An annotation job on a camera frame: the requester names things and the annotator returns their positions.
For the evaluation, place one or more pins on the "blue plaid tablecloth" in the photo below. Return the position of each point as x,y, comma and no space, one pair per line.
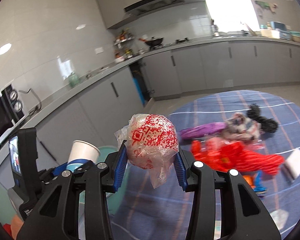
235,173

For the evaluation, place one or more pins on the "spice rack with bottles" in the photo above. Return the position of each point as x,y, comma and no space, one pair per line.
123,46

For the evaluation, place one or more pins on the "plaid checkered cloth rag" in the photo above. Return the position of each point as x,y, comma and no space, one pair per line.
241,128

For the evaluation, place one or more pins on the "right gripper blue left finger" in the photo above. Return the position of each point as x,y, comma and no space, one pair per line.
119,167

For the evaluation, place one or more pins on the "white sponge block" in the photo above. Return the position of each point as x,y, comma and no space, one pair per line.
291,166

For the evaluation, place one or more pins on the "white paper cup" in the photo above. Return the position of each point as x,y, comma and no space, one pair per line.
81,152

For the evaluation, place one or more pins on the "purple foil wrapper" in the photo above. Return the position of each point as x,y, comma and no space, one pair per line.
202,130

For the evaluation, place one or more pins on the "blue storage boxes on counter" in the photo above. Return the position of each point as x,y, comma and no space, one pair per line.
279,30

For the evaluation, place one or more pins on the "red mesh net bag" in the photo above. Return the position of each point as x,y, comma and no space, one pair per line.
222,155

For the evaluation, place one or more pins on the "white paper towel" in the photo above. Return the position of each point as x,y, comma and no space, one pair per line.
280,218

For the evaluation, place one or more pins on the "grey lower kitchen cabinets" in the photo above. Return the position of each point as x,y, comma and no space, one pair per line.
98,107

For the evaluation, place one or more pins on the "black white microwave oven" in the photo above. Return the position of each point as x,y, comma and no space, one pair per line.
12,110

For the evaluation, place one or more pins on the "black wok on stove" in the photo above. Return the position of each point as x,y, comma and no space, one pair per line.
152,42

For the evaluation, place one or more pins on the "orange blue snack wrapper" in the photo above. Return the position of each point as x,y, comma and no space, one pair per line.
255,182

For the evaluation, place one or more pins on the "clear bag with red print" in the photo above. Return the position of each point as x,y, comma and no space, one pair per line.
152,142

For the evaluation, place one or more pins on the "teal trash bin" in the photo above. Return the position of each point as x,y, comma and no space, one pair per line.
113,197

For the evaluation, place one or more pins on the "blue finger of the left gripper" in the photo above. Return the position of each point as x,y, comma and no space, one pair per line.
59,169

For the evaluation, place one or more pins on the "black mesh net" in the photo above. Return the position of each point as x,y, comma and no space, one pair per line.
268,125

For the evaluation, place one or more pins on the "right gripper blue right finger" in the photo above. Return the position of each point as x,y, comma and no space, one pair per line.
180,171

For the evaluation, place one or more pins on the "phone screen on gripper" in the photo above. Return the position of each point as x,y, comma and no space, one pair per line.
14,155

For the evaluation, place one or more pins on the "black range hood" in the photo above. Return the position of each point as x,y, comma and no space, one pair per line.
144,7

